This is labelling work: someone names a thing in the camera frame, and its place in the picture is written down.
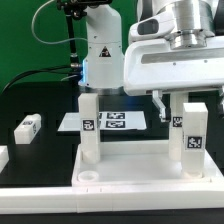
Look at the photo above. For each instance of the white block at left edge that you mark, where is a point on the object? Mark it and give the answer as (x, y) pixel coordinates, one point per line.
(4, 157)

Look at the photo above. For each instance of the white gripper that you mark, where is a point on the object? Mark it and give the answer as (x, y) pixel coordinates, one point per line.
(154, 64)

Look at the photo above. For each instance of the black camera pole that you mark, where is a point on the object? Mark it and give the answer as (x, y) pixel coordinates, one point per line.
(76, 10)

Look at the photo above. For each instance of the fiducial marker sheet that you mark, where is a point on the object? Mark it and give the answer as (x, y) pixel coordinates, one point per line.
(119, 121)

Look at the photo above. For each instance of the white desk top tray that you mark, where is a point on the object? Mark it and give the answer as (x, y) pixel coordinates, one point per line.
(138, 163)

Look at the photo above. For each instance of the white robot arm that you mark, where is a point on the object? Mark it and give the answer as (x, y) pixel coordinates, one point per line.
(103, 67)

